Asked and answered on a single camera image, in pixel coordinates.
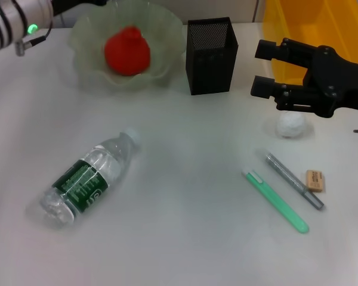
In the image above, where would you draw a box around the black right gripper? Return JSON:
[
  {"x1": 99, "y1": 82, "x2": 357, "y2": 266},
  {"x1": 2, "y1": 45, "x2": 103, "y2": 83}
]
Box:
[{"x1": 250, "y1": 38, "x2": 358, "y2": 119}]

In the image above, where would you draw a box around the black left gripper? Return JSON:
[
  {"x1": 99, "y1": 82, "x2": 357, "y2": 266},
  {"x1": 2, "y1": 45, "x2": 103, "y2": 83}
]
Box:
[{"x1": 52, "y1": 0, "x2": 108, "y2": 17}]

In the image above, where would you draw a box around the white paper ball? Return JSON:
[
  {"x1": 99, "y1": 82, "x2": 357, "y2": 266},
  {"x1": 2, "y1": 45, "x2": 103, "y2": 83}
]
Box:
[{"x1": 275, "y1": 111, "x2": 307, "y2": 139}]

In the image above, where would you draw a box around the red-orange toy orange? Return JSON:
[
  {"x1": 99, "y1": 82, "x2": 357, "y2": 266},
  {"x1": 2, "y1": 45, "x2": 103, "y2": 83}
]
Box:
[{"x1": 103, "y1": 26, "x2": 152, "y2": 77}]

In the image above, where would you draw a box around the green pen with white clip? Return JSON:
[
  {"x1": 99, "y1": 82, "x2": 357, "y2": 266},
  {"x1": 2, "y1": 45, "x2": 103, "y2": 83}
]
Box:
[{"x1": 241, "y1": 169, "x2": 310, "y2": 235}]

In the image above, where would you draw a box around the clear water bottle green label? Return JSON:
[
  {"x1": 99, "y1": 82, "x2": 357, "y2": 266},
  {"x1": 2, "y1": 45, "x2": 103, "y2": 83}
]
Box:
[{"x1": 38, "y1": 126, "x2": 141, "y2": 229}]

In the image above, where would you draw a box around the pale green glass fruit bowl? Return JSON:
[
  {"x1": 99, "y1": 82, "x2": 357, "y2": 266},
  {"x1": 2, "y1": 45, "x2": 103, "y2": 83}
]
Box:
[{"x1": 67, "y1": 1, "x2": 184, "y2": 96}]

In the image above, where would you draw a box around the black mesh pen holder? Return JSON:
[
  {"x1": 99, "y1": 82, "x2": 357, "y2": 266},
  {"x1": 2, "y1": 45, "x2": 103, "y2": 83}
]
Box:
[{"x1": 186, "y1": 17, "x2": 239, "y2": 96}]

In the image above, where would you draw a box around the grey pen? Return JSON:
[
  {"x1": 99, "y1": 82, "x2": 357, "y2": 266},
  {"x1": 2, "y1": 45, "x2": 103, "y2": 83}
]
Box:
[{"x1": 258, "y1": 147, "x2": 325, "y2": 210}]

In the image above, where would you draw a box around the tan eraser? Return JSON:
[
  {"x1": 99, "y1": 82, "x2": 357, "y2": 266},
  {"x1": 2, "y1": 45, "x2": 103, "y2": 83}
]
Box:
[{"x1": 305, "y1": 169, "x2": 327, "y2": 193}]

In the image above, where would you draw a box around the yellow plastic bin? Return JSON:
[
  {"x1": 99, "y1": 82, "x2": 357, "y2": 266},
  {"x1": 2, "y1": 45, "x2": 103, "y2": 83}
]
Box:
[{"x1": 262, "y1": 0, "x2": 358, "y2": 86}]

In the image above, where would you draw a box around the left arm connector cable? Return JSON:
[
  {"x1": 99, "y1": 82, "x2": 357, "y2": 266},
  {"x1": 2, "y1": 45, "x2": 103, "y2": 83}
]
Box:
[{"x1": 14, "y1": 20, "x2": 53, "y2": 57}]

